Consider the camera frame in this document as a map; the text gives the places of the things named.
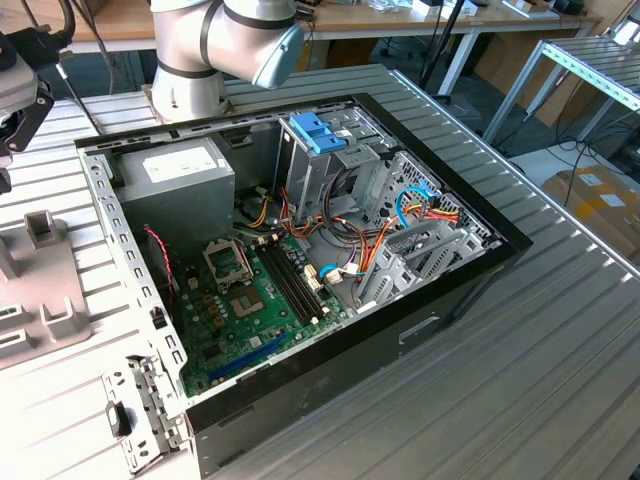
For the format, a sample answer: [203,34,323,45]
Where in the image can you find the blue data wire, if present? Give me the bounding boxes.
[393,183,432,230]

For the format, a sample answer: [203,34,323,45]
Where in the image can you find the orange disk power wire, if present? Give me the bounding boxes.
[352,195,462,306]

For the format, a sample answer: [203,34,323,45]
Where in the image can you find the grey metal disk bay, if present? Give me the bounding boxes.
[355,218,502,314]

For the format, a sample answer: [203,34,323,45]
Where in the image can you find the white board connector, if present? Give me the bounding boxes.
[302,263,322,295]

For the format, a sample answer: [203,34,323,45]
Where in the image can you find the black RAM slot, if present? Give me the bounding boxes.
[273,237,327,316]
[268,239,322,319]
[257,243,314,326]
[263,241,318,323]

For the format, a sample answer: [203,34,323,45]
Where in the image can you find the metal optical drive cage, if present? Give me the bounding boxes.
[272,105,397,227]

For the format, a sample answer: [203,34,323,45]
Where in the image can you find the green motherboard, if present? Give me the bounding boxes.
[177,230,352,400]

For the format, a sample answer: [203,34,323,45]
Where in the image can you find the CPU socket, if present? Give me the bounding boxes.
[227,284,267,322]

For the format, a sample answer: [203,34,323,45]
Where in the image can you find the blue drive cage latch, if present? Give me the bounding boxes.
[288,112,348,157]

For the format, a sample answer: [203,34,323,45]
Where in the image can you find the metal socket cover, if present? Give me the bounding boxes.
[201,237,255,295]

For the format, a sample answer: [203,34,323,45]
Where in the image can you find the blue expansion slot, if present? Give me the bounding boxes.
[206,331,291,385]

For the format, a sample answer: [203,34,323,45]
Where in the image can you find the open black PC case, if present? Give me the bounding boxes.
[73,92,534,480]

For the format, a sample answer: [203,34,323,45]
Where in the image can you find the grey power supply unit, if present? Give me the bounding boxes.
[115,135,237,261]

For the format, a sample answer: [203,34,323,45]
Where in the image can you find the black tripod stand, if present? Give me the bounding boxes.
[418,0,464,105]

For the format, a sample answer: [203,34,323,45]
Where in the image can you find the wooden desk white legs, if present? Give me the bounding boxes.
[64,0,606,99]

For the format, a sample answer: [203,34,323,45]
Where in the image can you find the grey parts rack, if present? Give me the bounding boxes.
[0,209,95,372]

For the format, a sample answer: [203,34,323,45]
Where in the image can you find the cardboard box with labels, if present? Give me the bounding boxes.
[541,166,640,261]

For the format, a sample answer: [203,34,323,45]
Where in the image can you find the orange black wire bundle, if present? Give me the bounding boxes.
[278,187,391,251]

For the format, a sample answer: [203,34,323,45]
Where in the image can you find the short blue wire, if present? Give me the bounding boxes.
[318,263,346,287]

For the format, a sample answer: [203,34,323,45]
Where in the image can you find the yellow black power wires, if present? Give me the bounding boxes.
[238,194,275,230]

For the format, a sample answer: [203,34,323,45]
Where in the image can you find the thin arm cable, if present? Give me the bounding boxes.
[53,59,101,136]

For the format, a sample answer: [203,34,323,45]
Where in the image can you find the aluminium slat shelf frame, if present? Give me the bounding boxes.
[482,37,640,147]

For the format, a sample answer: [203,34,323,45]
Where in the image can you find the wrist camera in black housing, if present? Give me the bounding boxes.
[0,47,55,154]

